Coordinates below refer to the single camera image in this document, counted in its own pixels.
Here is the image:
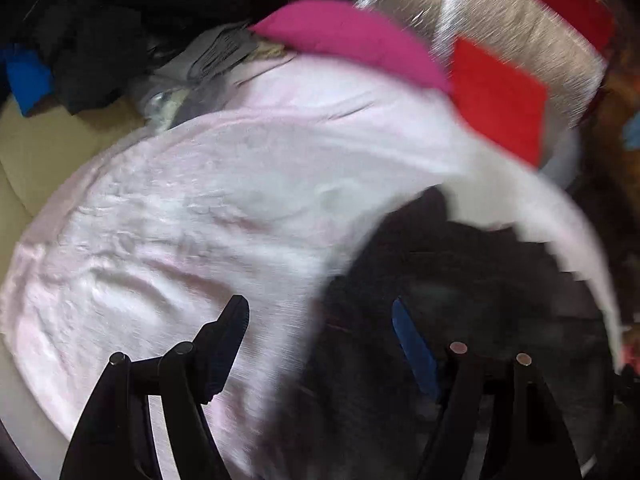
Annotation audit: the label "white fleece blanket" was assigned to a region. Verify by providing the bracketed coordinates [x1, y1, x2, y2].
[0, 55, 626, 480]

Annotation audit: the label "pink pillow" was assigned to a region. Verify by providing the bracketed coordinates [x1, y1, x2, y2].
[250, 0, 453, 95]

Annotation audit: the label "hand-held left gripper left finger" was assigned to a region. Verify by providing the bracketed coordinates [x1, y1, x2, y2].
[59, 295, 250, 480]

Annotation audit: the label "blue jacket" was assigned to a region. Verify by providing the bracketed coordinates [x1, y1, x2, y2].
[2, 45, 56, 116]

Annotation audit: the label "red pillow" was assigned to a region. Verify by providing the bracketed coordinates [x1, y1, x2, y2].
[447, 37, 551, 168]

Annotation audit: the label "dark quilted zip jacket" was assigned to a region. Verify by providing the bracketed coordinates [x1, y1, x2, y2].
[260, 187, 626, 480]

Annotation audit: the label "silver foil insulation board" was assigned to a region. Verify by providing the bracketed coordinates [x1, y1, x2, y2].
[350, 0, 608, 131]

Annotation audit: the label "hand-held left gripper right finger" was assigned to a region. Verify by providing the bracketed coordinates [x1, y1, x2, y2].
[391, 296, 586, 480]

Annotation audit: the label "grey clothes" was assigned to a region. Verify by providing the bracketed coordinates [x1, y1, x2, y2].
[127, 22, 261, 131]

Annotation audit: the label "beige leather sofa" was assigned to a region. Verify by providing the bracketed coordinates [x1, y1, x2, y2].
[0, 95, 151, 221]

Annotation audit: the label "pile of black jackets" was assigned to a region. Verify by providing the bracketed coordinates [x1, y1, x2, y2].
[0, 0, 251, 116]

